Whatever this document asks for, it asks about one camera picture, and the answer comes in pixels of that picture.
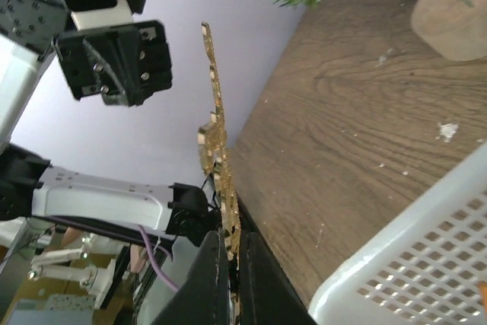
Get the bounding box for white perforated plastic basket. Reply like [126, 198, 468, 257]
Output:
[309, 146, 486, 324]

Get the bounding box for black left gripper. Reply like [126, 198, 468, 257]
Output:
[53, 21, 172, 107]

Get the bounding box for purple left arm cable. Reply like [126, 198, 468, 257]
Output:
[49, 216, 180, 294]

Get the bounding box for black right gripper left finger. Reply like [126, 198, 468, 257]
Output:
[152, 231, 231, 325]

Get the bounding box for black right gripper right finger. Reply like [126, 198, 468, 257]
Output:
[240, 232, 315, 325]

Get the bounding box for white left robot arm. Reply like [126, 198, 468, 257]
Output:
[13, 0, 216, 185]

